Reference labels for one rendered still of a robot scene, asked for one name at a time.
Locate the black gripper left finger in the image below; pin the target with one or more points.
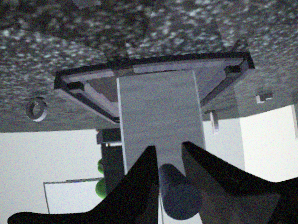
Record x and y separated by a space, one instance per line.
135 200

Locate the grey ring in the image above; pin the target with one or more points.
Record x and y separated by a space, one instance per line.
43 109

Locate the dark grey cylinder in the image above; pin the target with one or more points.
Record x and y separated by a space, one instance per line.
180 198

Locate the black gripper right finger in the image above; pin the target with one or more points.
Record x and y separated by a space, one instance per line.
231 196

